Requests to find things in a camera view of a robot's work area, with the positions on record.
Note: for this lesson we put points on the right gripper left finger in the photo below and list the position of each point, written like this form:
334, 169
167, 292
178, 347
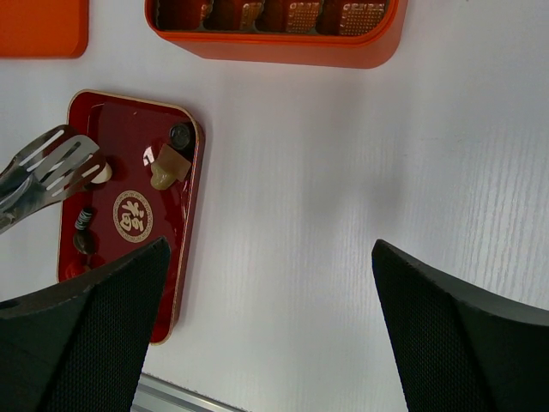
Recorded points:
80, 345

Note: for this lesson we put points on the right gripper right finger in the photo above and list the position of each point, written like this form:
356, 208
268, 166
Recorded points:
458, 347

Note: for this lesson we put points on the white oval chocolate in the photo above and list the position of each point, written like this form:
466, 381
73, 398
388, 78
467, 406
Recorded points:
104, 175

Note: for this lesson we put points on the dark small chocolate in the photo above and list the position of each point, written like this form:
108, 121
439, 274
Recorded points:
84, 242

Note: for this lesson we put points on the brown rectangular chocolate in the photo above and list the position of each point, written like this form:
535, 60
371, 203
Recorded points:
172, 162

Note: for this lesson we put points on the aluminium rail frame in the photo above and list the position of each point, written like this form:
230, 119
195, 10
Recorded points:
153, 394

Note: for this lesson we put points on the red wrapped chocolate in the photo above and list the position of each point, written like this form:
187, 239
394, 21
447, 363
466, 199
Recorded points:
75, 269

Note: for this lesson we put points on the dark round chocolate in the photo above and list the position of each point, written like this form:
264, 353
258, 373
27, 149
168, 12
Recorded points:
182, 135

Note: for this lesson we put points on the orange chocolate box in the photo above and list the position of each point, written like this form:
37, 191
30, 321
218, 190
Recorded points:
344, 34

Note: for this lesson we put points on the orange box lid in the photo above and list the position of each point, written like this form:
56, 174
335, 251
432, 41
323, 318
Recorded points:
44, 29

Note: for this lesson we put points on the red lacquer tray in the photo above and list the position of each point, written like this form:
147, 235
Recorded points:
128, 211

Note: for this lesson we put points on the cream heart chocolate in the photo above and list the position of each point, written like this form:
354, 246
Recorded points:
160, 179

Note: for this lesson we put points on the metal tongs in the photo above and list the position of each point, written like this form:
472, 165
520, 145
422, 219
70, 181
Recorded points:
51, 168

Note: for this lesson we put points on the dark striped chocolate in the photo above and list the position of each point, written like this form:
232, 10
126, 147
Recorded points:
84, 218

